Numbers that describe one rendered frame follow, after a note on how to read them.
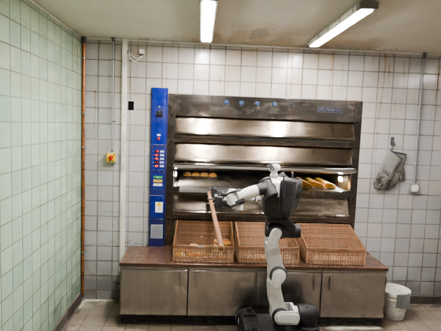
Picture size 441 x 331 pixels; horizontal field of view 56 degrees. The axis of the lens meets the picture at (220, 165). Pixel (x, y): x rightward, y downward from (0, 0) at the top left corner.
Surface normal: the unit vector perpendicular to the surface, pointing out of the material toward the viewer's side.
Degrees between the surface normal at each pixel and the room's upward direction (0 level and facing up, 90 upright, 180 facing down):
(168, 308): 90
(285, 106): 90
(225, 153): 70
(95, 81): 90
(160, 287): 90
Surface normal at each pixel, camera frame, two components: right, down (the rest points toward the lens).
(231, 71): 0.05, 0.10
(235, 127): 0.06, -0.25
